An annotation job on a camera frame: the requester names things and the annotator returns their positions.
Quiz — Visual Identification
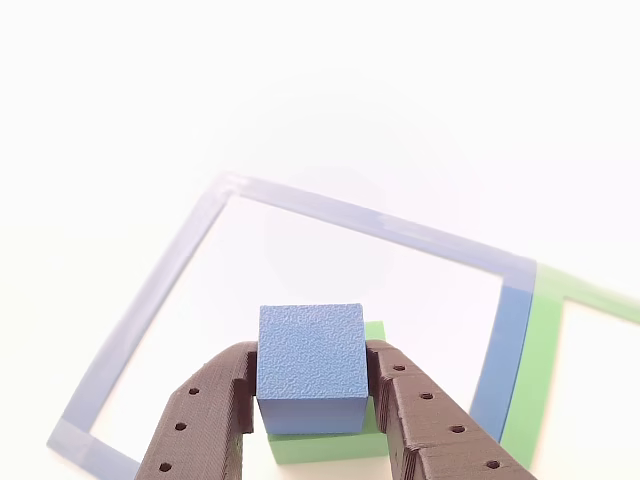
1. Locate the green cube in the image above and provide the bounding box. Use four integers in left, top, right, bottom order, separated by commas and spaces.
266, 320, 391, 466

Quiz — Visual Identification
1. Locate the small blue cube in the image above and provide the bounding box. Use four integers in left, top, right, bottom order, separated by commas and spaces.
255, 302, 371, 436

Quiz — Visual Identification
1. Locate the green tape square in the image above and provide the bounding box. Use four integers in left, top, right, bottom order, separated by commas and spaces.
499, 262, 640, 471

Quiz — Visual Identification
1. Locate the blue tape square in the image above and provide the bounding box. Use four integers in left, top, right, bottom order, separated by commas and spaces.
45, 170, 539, 476

